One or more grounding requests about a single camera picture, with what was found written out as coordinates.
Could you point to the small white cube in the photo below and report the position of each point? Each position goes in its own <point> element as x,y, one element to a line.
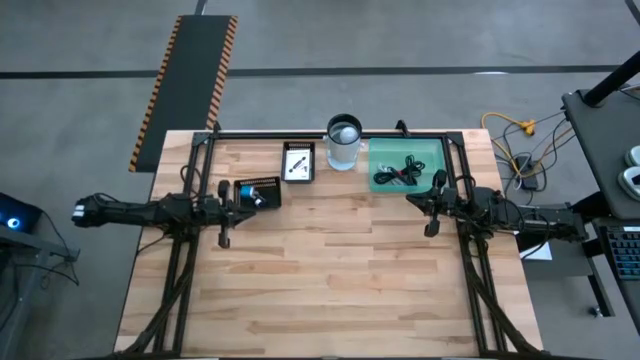
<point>259,200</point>

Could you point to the black pole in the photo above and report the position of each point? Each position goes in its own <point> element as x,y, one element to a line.
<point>612,80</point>

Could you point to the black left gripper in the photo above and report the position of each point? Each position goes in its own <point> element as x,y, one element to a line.
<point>220,212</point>

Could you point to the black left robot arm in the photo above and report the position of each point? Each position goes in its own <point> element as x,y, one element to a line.
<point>130,212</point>

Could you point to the gray side desk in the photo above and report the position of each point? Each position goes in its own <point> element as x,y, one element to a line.
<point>605,140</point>

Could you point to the wide black mesh basket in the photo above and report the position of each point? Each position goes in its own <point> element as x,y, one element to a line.
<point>272,190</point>

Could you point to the black hazard-striped floor mat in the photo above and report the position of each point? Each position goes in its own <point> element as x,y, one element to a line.
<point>190,75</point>

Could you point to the white ball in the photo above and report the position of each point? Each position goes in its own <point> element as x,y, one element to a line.
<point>348,134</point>

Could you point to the black power adapter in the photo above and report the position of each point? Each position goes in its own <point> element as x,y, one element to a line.
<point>527,175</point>

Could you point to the black desk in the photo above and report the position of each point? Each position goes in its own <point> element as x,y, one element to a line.
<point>587,200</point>

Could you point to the backlit keyboard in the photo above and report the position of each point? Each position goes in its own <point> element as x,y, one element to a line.
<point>625,250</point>

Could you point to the white paper sheet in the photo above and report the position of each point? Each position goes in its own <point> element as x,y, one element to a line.
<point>540,254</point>

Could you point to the small black mesh basket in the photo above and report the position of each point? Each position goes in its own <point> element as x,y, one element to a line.
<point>298,145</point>

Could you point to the black aluminium table frame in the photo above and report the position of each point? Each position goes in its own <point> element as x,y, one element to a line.
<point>270,135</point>

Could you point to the gray metal stand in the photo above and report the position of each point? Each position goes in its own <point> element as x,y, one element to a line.
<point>30,245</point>

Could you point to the clear cylinder container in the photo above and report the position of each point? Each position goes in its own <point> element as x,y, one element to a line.
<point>342,157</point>

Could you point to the blue-lit black device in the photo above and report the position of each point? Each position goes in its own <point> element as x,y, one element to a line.
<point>15,215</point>

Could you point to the teal translucent plastic bin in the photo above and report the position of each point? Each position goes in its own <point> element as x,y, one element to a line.
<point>430,150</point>

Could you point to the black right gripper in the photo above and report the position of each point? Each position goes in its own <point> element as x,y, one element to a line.
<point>444,202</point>

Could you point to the white rounded device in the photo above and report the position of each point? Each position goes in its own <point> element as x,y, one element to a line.
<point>634,156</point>
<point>631,184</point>

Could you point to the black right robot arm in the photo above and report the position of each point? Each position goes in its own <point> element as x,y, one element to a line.
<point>545,220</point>

